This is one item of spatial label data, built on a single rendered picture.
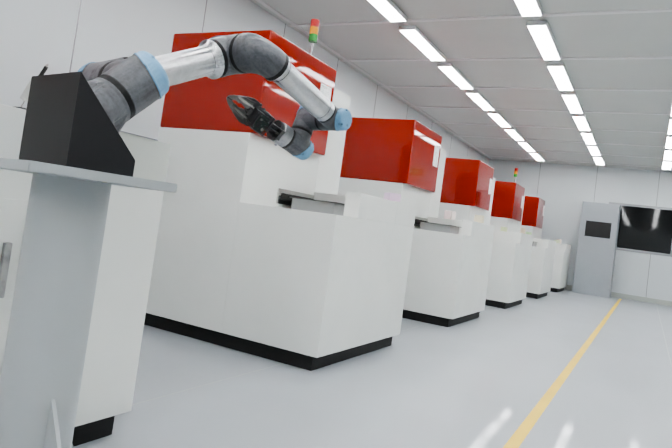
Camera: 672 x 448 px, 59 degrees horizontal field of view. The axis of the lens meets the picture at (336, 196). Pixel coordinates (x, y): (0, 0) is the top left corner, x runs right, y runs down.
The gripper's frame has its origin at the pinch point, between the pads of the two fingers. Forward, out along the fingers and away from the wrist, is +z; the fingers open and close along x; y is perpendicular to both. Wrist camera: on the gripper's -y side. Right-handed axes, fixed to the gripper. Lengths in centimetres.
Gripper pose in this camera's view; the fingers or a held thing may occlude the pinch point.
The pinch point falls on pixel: (229, 98)
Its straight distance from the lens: 193.3
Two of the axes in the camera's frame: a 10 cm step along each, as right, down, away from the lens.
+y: 4.6, 4.6, -7.6
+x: -6.1, 7.8, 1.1
